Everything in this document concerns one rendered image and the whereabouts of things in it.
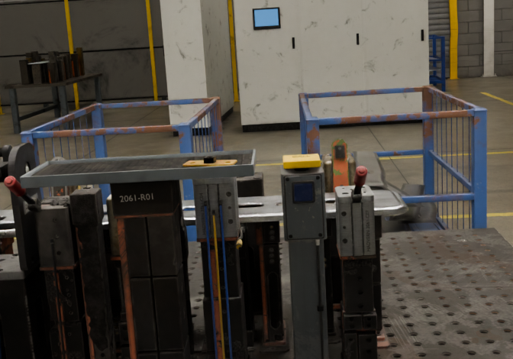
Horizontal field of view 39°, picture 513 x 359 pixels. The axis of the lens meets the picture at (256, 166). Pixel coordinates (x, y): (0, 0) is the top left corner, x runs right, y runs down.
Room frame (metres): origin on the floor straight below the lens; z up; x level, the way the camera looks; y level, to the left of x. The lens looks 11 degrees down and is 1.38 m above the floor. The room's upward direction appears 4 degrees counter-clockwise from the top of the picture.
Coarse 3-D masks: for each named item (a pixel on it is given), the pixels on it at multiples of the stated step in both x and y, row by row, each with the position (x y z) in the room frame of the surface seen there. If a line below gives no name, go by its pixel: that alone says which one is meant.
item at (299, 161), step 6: (288, 156) 1.20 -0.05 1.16; (294, 156) 1.20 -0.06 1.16; (300, 156) 1.19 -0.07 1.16; (306, 156) 1.19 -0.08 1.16; (312, 156) 1.19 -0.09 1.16; (318, 156) 1.19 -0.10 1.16; (288, 162) 1.15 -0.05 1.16; (294, 162) 1.15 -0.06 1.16; (300, 162) 1.15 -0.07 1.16; (306, 162) 1.15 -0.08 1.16; (312, 162) 1.15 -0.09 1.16; (318, 162) 1.15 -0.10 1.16; (288, 168) 1.15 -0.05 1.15; (294, 168) 1.15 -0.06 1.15; (300, 168) 1.17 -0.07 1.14; (306, 168) 1.17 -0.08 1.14
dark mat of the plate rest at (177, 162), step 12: (204, 156) 1.25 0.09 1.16; (216, 156) 1.24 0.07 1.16; (228, 156) 1.24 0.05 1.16; (240, 156) 1.23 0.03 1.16; (252, 156) 1.22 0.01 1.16; (48, 168) 1.23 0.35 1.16; (60, 168) 1.22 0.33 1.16; (72, 168) 1.21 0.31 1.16; (84, 168) 1.21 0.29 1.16; (96, 168) 1.20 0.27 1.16; (108, 168) 1.19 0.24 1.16; (120, 168) 1.19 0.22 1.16; (132, 168) 1.18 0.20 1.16; (144, 168) 1.17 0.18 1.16; (156, 168) 1.17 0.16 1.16; (168, 168) 1.16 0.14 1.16
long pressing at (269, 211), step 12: (384, 192) 1.56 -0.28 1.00; (396, 192) 1.56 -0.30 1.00; (192, 204) 1.56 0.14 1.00; (240, 204) 1.54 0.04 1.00; (252, 204) 1.54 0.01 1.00; (264, 204) 1.52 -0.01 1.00; (276, 204) 1.53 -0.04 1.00; (384, 204) 1.46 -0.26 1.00; (396, 204) 1.45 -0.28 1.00; (0, 216) 1.56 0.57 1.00; (12, 216) 1.55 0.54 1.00; (192, 216) 1.44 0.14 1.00; (240, 216) 1.43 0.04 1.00; (252, 216) 1.43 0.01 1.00; (264, 216) 1.43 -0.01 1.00; (276, 216) 1.42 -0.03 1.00; (0, 228) 1.50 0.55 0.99; (108, 228) 1.44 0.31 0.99
